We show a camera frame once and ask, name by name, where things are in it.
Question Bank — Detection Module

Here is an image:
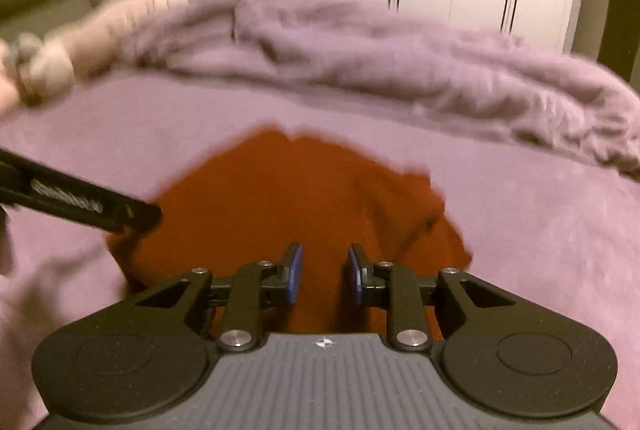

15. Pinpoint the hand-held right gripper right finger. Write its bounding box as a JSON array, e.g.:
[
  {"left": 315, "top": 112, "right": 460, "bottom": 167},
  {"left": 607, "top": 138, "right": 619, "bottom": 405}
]
[{"left": 347, "top": 244, "right": 507, "bottom": 353}]

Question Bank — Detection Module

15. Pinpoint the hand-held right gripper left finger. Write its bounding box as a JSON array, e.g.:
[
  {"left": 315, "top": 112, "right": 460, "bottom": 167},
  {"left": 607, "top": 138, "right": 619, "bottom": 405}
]
[{"left": 133, "top": 242, "right": 305, "bottom": 353}]

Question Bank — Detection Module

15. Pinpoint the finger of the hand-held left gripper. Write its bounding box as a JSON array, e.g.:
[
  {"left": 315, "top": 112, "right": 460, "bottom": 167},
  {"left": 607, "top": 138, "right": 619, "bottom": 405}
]
[{"left": 0, "top": 147, "right": 164, "bottom": 234}]

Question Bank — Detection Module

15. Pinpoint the brown knit sweater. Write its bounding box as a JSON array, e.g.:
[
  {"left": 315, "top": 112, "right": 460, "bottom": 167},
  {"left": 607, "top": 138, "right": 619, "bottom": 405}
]
[{"left": 104, "top": 122, "right": 476, "bottom": 345}]

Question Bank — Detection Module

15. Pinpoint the beige stuffed toy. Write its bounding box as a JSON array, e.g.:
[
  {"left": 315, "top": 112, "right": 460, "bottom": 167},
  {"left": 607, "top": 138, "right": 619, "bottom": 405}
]
[{"left": 0, "top": 0, "right": 188, "bottom": 113}]

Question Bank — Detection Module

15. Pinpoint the purple bed sheet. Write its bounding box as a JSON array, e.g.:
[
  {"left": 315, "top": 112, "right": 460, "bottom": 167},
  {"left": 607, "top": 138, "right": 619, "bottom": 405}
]
[{"left": 0, "top": 72, "right": 640, "bottom": 430}]

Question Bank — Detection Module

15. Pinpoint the crumpled purple blanket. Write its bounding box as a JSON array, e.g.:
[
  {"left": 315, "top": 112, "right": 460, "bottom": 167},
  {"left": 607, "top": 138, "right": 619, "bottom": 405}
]
[{"left": 95, "top": 0, "right": 640, "bottom": 183}]

